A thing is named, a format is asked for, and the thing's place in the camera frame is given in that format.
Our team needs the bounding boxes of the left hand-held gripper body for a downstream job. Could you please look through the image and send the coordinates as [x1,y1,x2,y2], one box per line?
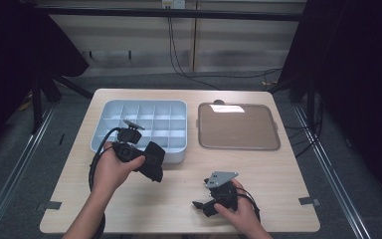
[111,119,148,164]

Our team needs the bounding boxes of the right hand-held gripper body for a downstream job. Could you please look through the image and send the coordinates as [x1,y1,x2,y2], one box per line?
[204,170,240,213]

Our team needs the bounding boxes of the black sock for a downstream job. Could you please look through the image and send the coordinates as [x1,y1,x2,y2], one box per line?
[136,140,166,183]

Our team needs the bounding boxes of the light blue divided storage box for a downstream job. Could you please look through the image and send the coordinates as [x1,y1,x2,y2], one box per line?
[90,99,189,164]

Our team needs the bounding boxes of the person's right hand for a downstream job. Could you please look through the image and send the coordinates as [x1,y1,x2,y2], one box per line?
[213,178,262,234]

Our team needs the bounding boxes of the person's left hand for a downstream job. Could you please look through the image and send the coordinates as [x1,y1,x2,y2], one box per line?
[92,141,146,197]

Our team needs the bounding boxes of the brown flat tray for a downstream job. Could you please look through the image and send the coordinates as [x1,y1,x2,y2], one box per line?
[196,102,282,151]

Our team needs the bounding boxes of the grey tape strip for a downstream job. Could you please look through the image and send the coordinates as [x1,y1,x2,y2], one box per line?
[297,196,322,207]
[35,200,63,212]

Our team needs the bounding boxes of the black metal stand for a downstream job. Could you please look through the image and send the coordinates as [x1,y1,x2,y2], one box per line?
[29,71,95,135]

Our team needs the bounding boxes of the black horizontal bar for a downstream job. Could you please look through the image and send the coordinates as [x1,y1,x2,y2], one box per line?
[29,6,307,23]

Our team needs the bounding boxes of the dark curtain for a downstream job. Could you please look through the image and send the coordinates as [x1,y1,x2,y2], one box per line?
[0,0,91,160]
[278,0,382,210]

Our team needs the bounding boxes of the right hand-held gripper cable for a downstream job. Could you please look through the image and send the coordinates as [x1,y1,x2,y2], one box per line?
[236,186,262,224]

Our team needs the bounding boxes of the hand-held gripper cable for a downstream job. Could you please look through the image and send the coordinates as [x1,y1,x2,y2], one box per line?
[88,126,122,239]
[236,186,262,224]

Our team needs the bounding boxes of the left hand-held gripper cable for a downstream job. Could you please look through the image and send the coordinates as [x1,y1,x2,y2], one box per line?
[88,126,122,239]

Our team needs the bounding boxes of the long black wall cable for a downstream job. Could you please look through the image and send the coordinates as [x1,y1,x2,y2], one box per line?
[166,16,284,91]

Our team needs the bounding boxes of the bundle of black floor cables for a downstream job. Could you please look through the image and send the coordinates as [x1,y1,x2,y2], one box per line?
[284,91,326,159]

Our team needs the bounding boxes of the metal floor rail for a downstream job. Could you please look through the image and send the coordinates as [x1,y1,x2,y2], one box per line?
[291,104,372,239]
[0,105,57,239]

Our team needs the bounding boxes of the white wall socket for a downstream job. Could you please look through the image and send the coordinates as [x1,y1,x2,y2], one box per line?
[161,0,187,10]

